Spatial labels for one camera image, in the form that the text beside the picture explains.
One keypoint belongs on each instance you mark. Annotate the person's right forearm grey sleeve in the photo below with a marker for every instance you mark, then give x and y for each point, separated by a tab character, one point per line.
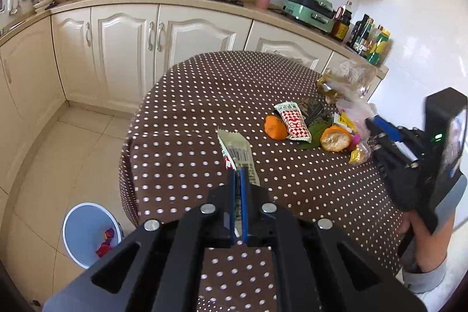
435	277

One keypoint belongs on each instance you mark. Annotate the shiny gold crumpled wrapper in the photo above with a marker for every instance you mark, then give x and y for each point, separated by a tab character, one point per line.
326	85

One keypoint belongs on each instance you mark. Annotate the gold foil wrapper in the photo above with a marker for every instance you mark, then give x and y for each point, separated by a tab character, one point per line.
360	154

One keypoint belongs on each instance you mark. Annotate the pink candy wrapper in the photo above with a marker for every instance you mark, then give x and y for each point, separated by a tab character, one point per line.
354	141

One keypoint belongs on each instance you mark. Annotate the green leaf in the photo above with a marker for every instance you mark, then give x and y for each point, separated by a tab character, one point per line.
315	134

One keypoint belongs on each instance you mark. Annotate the yellow white sachet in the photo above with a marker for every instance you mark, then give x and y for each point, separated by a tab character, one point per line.
343	122

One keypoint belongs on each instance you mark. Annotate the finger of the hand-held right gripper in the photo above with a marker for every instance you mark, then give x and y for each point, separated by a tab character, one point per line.
387	127
387	156

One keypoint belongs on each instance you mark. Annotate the green electric cooker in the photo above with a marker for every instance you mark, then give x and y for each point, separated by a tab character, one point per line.
309	6

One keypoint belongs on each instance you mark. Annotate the dark sauce bottles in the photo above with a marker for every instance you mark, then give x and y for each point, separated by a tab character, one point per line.
360	34

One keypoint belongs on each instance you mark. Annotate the red white checkered packet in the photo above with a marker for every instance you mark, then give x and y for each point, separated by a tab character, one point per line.
294	122

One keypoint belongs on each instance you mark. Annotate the dark green packet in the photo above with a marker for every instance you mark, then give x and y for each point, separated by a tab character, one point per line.
314	109

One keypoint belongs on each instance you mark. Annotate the person's right hand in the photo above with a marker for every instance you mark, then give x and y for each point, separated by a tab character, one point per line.
424	246

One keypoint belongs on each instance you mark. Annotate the light blue trash bin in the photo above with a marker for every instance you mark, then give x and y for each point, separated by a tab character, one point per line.
80	235

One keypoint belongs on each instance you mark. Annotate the clear plastic bag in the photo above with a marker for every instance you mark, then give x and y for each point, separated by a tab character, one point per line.
356	112

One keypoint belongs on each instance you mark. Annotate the cream lower kitchen cabinets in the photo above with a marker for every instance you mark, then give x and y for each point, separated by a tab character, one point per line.
120	52

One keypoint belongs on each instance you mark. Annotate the crumpled bag with bread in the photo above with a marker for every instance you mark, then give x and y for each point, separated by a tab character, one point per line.
353	74

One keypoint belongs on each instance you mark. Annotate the green yellow bottle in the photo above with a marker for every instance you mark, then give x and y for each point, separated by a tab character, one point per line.
378	47

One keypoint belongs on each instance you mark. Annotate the red crumpled wrapper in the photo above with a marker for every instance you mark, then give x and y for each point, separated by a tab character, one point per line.
106	242

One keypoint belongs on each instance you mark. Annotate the white green snack wrapper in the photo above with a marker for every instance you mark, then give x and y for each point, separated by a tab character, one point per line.
236	151

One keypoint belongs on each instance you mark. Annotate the brown dotted tablecloth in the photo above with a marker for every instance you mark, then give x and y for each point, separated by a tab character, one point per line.
226	92

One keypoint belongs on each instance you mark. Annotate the large cooking oil bottle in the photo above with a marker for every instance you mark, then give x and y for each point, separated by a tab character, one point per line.
342	23

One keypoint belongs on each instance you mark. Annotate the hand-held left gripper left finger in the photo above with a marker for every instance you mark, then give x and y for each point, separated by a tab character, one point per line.
233	204

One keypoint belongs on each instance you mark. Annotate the white plates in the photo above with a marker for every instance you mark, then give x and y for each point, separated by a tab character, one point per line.
43	3

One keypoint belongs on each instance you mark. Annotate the tangerine peel with white pith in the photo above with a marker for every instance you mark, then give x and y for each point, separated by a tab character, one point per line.
334	139

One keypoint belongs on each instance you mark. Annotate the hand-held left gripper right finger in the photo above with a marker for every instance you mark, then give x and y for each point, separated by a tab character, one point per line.
244	206

